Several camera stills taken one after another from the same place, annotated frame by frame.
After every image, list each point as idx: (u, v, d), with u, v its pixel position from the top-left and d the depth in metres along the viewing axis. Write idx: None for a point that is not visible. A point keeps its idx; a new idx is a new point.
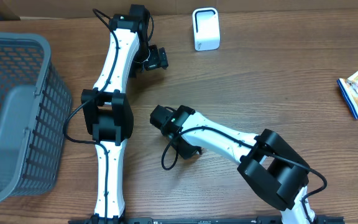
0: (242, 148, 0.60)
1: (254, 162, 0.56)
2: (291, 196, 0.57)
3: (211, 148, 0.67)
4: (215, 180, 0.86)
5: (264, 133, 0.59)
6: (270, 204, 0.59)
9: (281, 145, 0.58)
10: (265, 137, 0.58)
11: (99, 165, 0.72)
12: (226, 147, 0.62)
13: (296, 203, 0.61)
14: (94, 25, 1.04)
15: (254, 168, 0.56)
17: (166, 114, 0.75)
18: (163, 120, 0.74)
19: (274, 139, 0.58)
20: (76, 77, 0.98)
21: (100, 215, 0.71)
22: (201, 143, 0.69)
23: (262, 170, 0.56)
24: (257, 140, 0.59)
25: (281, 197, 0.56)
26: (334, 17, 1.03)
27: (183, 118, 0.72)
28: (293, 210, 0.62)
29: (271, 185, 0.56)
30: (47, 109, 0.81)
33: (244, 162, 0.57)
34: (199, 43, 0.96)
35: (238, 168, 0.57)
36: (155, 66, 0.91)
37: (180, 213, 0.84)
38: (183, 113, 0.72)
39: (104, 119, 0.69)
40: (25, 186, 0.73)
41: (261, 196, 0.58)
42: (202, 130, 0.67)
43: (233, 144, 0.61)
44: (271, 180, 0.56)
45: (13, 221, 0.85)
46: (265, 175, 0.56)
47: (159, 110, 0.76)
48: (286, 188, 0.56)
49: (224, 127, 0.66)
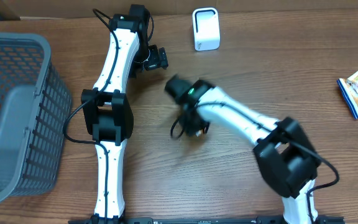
0: (260, 130, 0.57)
1: (271, 147, 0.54)
2: (299, 186, 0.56)
3: (226, 125, 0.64)
4: (215, 180, 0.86)
5: (285, 119, 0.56)
6: (273, 188, 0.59)
9: (301, 134, 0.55)
10: (285, 124, 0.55)
11: (99, 165, 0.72)
12: (243, 127, 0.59)
13: (301, 195, 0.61)
14: (94, 25, 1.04)
15: (270, 154, 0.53)
17: (183, 84, 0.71)
18: (178, 90, 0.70)
19: (295, 127, 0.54)
20: (76, 77, 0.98)
21: (100, 215, 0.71)
22: (215, 119, 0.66)
23: (278, 157, 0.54)
24: (277, 126, 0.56)
25: (291, 186, 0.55)
26: (334, 17, 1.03)
27: (200, 91, 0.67)
28: (297, 201, 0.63)
29: (283, 173, 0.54)
30: (47, 109, 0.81)
33: (260, 145, 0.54)
34: (199, 43, 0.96)
35: (253, 150, 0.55)
36: (155, 66, 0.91)
37: (180, 213, 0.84)
38: (202, 86, 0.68)
39: (104, 119, 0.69)
40: (24, 186, 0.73)
41: (268, 180, 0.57)
42: (220, 107, 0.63)
43: (252, 126, 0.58)
44: (283, 167, 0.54)
45: (13, 221, 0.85)
46: (279, 161, 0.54)
47: (176, 81, 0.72)
48: (296, 177, 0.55)
49: (244, 107, 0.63)
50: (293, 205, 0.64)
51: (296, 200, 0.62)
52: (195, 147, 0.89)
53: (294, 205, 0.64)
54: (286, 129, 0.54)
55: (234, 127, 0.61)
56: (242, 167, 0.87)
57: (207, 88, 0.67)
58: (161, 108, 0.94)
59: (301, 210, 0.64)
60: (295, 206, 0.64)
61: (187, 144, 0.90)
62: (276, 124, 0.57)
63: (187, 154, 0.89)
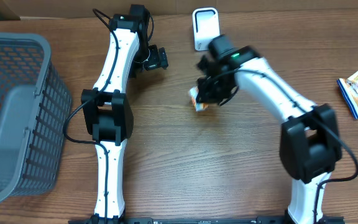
0: (294, 109, 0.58)
1: (301, 126, 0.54)
2: (312, 170, 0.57)
3: (260, 95, 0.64)
4: (215, 180, 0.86)
5: (322, 106, 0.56)
6: (288, 167, 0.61)
9: (334, 124, 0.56)
10: (321, 110, 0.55)
11: (99, 165, 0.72)
12: (278, 102, 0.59)
13: (311, 186, 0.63)
14: (94, 25, 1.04)
15: (298, 132, 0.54)
17: (227, 46, 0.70)
18: (221, 50, 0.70)
19: (330, 115, 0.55)
20: (76, 77, 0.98)
21: (100, 215, 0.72)
22: (250, 87, 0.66)
23: (304, 137, 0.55)
24: (313, 109, 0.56)
25: (304, 167, 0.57)
26: (335, 17, 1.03)
27: (245, 57, 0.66)
28: (306, 192, 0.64)
29: (304, 153, 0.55)
30: (47, 109, 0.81)
33: (291, 121, 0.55)
34: (199, 42, 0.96)
35: (282, 123, 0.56)
36: (155, 66, 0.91)
37: (180, 213, 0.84)
38: (248, 53, 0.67)
39: (104, 119, 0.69)
40: (24, 186, 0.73)
41: (286, 157, 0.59)
42: (261, 78, 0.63)
43: (287, 102, 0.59)
44: (306, 148, 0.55)
45: (13, 221, 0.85)
46: (304, 141, 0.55)
47: (218, 43, 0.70)
48: (313, 162, 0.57)
49: (284, 84, 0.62)
50: (302, 196, 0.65)
51: (306, 189, 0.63)
52: (194, 147, 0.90)
53: (302, 195, 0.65)
54: (321, 114, 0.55)
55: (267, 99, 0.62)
56: (242, 167, 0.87)
57: (252, 55, 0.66)
58: (161, 108, 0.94)
59: (307, 201, 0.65)
60: (304, 197, 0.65)
61: (187, 144, 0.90)
62: (312, 107, 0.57)
63: (187, 154, 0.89)
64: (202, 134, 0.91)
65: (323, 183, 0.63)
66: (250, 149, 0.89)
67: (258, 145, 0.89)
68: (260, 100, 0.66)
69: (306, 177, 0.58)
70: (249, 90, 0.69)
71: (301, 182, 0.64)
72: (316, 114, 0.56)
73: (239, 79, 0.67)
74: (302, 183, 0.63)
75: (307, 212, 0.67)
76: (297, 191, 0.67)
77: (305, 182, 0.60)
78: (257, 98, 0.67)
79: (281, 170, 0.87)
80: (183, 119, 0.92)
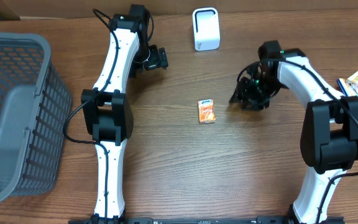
0: (324, 96, 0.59)
1: (327, 108, 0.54)
2: (328, 159, 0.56)
3: (295, 87, 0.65)
4: (215, 180, 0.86)
5: (352, 98, 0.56)
6: (306, 155, 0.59)
9: None
10: (350, 99, 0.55)
11: (99, 165, 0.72)
12: (311, 89, 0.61)
13: (322, 180, 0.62)
14: (94, 25, 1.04)
15: (322, 112, 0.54)
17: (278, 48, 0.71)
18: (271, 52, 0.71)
19: None
20: (76, 77, 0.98)
21: (100, 215, 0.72)
22: (287, 78, 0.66)
23: (327, 119, 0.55)
24: (342, 98, 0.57)
25: (321, 152, 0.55)
26: (335, 17, 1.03)
27: (292, 55, 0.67)
28: (316, 185, 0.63)
29: (323, 135, 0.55)
30: (47, 109, 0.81)
33: (318, 102, 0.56)
34: (199, 43, 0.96)
35: (309, 102, 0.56)
36: (155, 66, 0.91)
37: (180, 213, 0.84)
38: (294, 51, 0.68)
39: (104, 119, 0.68)
40: (25, 186, 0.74)
41: (306, 143, 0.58)
42: (300, 69, 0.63)
43: (319, 89, 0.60)
44: (326, 132, 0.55)
45: (13, 221, 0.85)
46: (326, 124, 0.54)
47: (270, 44, 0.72)
48: (330, 150, 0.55)
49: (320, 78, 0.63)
50: (311, 190, 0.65)
51: (317, 182, 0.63)
52: (195, 147, 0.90)
53: (312, 188, 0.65)
54: (348, 102, 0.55)
55: (301, 88, 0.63)
56: (242, 167, 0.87)
57: (298, 54, 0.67)
58: (161, 108, 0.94)
59: (315, 196, 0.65)
60: (313, 190, 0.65)
61: (188, 144, 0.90)
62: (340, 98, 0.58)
63: (187, 154, 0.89)
64: (202, 134, 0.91)
65: (335, 178, 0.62)
66: (249, 149, 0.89)
67: (258, 145, 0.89)
68: (294, 91, 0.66)
69: (319, 165, 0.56)
70: (284, 83, 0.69)
71: (314, 172, 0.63)
72: (344, 102, 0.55)
73: (279, 71, 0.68)
74: (314, 173, 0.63)
75: (312, 209, 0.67)
76: (307, 183, 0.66)
77: (319, 172, 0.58)
78: (290, 89, 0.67)
79: (281, 170, 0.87)
80: (183, 119, 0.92)
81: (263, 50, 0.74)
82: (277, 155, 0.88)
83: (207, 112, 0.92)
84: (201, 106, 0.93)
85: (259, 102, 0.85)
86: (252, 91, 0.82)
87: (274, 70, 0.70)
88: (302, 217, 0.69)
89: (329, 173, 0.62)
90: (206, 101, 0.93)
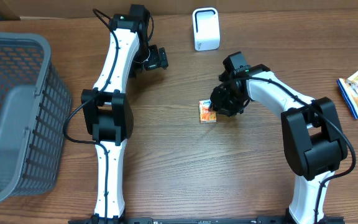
0: (296, 104, 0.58)
1: (300, 116, 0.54)
2: (315, 165, 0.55)
3: (268, 101, 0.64)
4: (215, 180, 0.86)
5: (321, 99, 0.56)
6: (292, 163, 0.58)
9: (335, 116, 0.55)
10: (321, 102, 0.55)
11: (99, 165, 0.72)
12: (280, 99, 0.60)
13: (312, 185, 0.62)
14: (94, 25, 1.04)
15: (297, 121, 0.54)
17: (242, 63, 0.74)
18: (236, 67, 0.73)
19: (329, 107, 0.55)
20: (76, 77, 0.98)
21: (100, 215, 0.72)
22: (258, 94, 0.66)
23: (303, 126, 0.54)
24: (313, 102, 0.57)
25: (306, 160, 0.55)
26: (335, 17, 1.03)
27: (257, 72, 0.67)
28: (308, 190, 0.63)
29: (304, 142, 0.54)
30: (47, 109, 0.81)
33: (291, 111, 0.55)
34: (199, 43, 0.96)
35: (282, 112, 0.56)
36: (155, 66, 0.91)
37: (180, 213, 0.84)
38: (258, 68, 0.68)
39: (104, 119, 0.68)
40: (25, 186, 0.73)
41: (290, 152, 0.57)
42: (267, 83, 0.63)
43: (288, 98, 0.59)
44: (306, 138, 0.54)
45: (13, 221, 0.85)
46: (304, 129, 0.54)
47: (234, 58, 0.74)
48: (316, 155, 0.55)
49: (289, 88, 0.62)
50: (304, 193, 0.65)
51: (308, 186, 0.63)
52: (195, 147, 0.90)
53: (305, 192, 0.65)
54: (321, 105, 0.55)
55: (271, 100, 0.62)
56: (242, 167, 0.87)
57: (263, 69, 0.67)
58: (161, 108, 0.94)
59: (309, 200, 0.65)
60: (306, 195, 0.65)
61: (187, 144, 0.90)
62: (312, 101, 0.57)
63: (187, 154, 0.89)
64: (202, 134, 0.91)
65: (326, 181, 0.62)
66: (250, 149, 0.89)
67: (258, 145, 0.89)
68: (267, 105, 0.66)
69: (307, 173, 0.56)
70: (257, 99, 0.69)
71: (304, 179, 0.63)
72: (316, 106, 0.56)
73: (250, 89, 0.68)
74: (304, 180, 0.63)
75: (308, 211, 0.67)
76: (299, 188, 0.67)
77: (308, 179, 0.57)
78: (263, 104, 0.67)
79: (281, 170, 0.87)
80: (183, 120, 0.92)
81: (229, 65, 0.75)
82: (277, 155, 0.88)
83: (208, 112, 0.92)
84: (201, 106, 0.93)
85: (233, 111, 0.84)
86: (225, 101, 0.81)
87: (243, 88, 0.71)
88: (301, 219, 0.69)
89: (318, 177, 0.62)
90: (206, 102, 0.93)
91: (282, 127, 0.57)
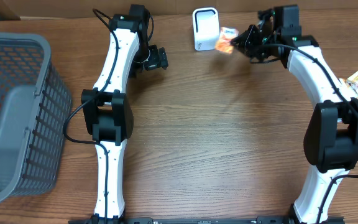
0: (334, 96, 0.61)
1: (334, 111, 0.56)
2: (331, 160, 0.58)
3: (306, 79, 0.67)
4: (215, 180, 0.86)
5: None
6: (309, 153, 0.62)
9: None
10: None
11: (99, 165, 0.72)
12: (321, 87, 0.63)
13: (322, 178, 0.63)
14: (94, 25, 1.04)
15: (330, 116, 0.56)
17: (293, 22, 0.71)
18: (285, 25, 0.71)
19: None
20: (76, 77, 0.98)
21: (100, 215, 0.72)
22: (296, 68, 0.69)
23: (334, 122, 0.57)
24: (352, 101, 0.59)
25: (324, 154, 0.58)
26: (335, 17, 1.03)
27: (305, 43, 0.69)
28: (317, 185, 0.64)
29: (328, 139, 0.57)
30: (47, 109, 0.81)
33: (327, 104, 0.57)
34: (199, 43, 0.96)
35: (318, 103, 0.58)
36: (155, 66, 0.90)
37: (180, 213, 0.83)
38: (307, 40, 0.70)
39: (104, 119, 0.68)
40: (25, 186, 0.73)
41: (311, 142, 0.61)
42: (312, 62, 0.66)
43: (329, 89, 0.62)
44: (331, 135, 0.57)
45: (13, 221, 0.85)
46: (334, 127, 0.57)
47: (286, 13, 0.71)
48: (335, 151, 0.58)
49: (331, 72, 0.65)
50: (313, 188, 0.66)
51: (318, 181, 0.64)
52: (195, 147, 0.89)
53: (314, 186, 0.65)
54: None
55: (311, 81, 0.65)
56: (242, 167, 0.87)
57: (311, 42, 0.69)
58: (162, 108, 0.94)
59: (317, 195, 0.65)
60: (314, 190, 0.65)
61: (188, 144, 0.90)
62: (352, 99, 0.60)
63: (187, 154, 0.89)
64: (203, 134, 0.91)
65: (339, 178, 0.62)
66: (250, 149, 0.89)
67: (258, 145, 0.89)
68: (301, 81, 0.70)
69: (322, 165, 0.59)
70: (293, 71, 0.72)
71: (316, 171, 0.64)
72: (353, 104, 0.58)
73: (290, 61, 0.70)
74: (317, 172, 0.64)
75: (312, 209, 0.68)
76: (309, 183, 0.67)
77: (320, 170, 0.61)
78: (299, 79, 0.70)
79: (281, 170, 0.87)
80: (184, 120, 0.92)
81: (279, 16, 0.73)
82: (277, 155, 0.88)
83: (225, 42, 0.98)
84: (223, 34, 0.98)
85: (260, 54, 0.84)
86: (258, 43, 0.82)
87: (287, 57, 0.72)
88: (302, 216, 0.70)
89: (330, 173, 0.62)
90: (229, 32, 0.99)
91: (311, 117, 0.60)
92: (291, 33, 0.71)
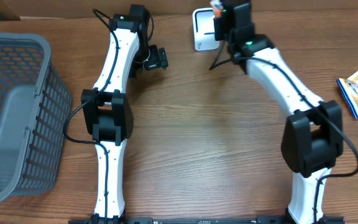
0: (302, 103, 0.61)
1: (306, 121, 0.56)
2: (312, 167, 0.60)
3: (270, 86, 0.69)
4: (215, 180, 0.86)
5: (329, 101, 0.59)
6: (289, 159, 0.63)
9: (338, 119, 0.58)
10: (327, 105, 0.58)
11: (99, 165, 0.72)
12: (286, 95, 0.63)
13: (309, 182, 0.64)
14: (94, 25, 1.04)
15: (302, 127, 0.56)
17: (244, 22, 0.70)
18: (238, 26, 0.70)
19: (336, 110, 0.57)
20: (75, 77, 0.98)
21: (100, 215, 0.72)
22: (259, 75, 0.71)
23: (307, 132, 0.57)
24: (320, 104, 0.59)
25: (304, 162, 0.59)
26: (335, 17, 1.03)
27: (259, 45, 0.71)
28: (306, 188, 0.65)
29: (306, 148, 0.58)
30: (47, 109, 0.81)
33: (297, 114, 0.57)
34: (199, 43, 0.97)
35: (288, 116, 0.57)
36: (155, 66, 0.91)
37: (180, 213, 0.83)
38: (262, 42, 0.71)
39: (104, 119, 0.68)
40: (25, 186, 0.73)
41: (289, 151, 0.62)
42: (272, 68, 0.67)
43: (295, 96, 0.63)
44: (308, 144, 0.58)
45: (13, 221, 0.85)
46: (308, 136, 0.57)
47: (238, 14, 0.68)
48: (314, 157, 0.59)
49: (293, 76, 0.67)
50: (302, 193, 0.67)
51: (305, 184, 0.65)
52: (195, 147, 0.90)
53: (302, 190, 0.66)
54: (327, 109, 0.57)
55: (275, 89, 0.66)
56: (242, 167, 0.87)
57: (265, 44, 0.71)
58: (161, 108, 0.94)
59: (307, 198, 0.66)
60: (303, 193, 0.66)
61: (188, 144, 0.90)
62: (319, 102, 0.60)
63: (187, 154, 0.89)
64: (202, 133, 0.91)
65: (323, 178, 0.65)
66: (250, 149, 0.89)
67: (259, 145, 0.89)
68: (266, 88, 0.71)
69: (304, 171, 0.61)
70: (255, 78, 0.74)
71: (301, 177, 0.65)
72: (322, 109, 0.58)
73: (251, 68, 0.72)
74: (301, 178, 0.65)
75: (307, 210, 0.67)
76: (297, 187, 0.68)
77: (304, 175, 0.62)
78: (263, 86, 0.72)
79: (281, 170, 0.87)
80: (183, 120, 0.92)
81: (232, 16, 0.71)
82: (277, 155, 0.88)
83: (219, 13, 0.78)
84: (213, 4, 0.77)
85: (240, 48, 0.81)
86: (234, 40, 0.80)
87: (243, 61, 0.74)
88: (299, 219, 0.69)
89: (315, 175, 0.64)
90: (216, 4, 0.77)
91: (284, 129, 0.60)
92: (243, 34, 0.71)
